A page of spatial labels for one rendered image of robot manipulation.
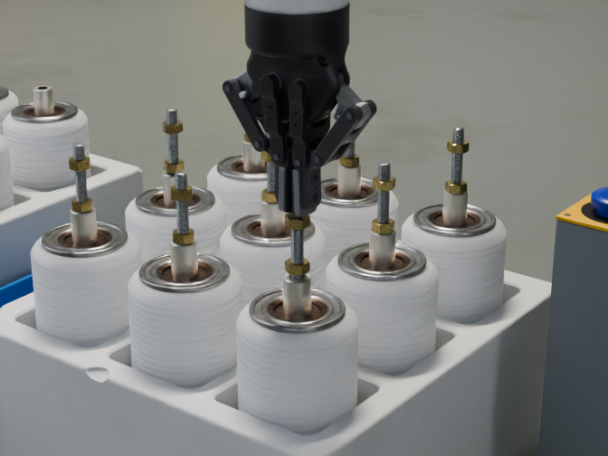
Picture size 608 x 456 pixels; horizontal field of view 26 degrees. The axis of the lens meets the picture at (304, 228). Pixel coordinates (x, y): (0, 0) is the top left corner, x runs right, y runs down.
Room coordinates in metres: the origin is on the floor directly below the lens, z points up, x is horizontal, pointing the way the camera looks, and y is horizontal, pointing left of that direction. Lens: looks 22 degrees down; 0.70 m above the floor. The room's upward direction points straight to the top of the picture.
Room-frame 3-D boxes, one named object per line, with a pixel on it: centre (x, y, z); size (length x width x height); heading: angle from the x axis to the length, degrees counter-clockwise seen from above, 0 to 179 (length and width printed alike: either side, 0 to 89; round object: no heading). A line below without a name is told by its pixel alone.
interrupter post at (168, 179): (1.16, 0.12, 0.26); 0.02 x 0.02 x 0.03
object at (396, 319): (1.02, -0.07, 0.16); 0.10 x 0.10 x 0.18
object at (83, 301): (1.07, 0.19, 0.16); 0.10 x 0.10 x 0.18
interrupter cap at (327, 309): (0.93, 0.01, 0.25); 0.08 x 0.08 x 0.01
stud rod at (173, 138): (1.16, 0.12, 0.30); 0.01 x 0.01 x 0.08
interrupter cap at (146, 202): (1.16, 0.12, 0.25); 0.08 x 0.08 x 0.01
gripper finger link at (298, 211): (0.92, 0.00, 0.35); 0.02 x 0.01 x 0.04; 142
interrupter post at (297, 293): (0.93, 0.01, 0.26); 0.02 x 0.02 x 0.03
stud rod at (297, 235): (0.93, 0.01, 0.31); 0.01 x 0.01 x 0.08
